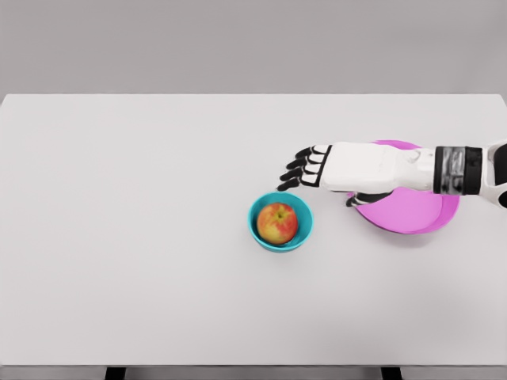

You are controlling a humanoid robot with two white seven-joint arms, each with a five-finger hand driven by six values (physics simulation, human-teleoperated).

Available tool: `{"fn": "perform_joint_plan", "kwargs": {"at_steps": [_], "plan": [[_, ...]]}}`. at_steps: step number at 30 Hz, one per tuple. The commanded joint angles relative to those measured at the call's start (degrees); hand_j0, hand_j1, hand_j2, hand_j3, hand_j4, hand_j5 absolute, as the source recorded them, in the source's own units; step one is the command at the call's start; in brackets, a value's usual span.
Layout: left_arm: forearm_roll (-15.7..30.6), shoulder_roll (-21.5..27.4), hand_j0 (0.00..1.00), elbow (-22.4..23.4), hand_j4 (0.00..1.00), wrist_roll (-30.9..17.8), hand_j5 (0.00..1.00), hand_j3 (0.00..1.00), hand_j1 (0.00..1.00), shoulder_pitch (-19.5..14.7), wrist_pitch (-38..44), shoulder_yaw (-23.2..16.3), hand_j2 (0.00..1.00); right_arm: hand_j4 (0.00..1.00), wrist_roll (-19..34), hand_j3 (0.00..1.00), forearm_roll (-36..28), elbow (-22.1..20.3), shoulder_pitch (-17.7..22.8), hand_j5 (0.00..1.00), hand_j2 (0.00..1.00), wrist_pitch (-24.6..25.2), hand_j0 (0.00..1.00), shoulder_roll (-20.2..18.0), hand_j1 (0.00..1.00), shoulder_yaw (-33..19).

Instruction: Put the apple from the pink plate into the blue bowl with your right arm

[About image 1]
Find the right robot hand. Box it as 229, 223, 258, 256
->
276, 142, 394, 208

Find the red yellow apple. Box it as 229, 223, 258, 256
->
256, 202, 299, 245

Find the pink plate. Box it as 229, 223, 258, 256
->
346, 139, 461, 235

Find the blue bowl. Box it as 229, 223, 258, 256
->
247, 192, 314, 253

